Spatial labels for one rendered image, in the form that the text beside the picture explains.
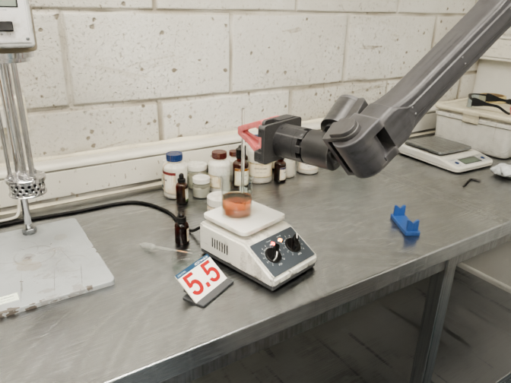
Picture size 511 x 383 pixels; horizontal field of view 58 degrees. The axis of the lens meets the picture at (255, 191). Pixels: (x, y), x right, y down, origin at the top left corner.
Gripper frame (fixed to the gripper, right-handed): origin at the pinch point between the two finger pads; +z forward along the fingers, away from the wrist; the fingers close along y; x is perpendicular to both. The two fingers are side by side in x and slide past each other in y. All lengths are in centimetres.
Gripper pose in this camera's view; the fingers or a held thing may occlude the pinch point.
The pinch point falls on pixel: (242, 130)
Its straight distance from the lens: 83.6
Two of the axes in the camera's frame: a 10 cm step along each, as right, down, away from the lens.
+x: -0.2, 9.3, 3.8
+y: -6.5, 2.8, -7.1
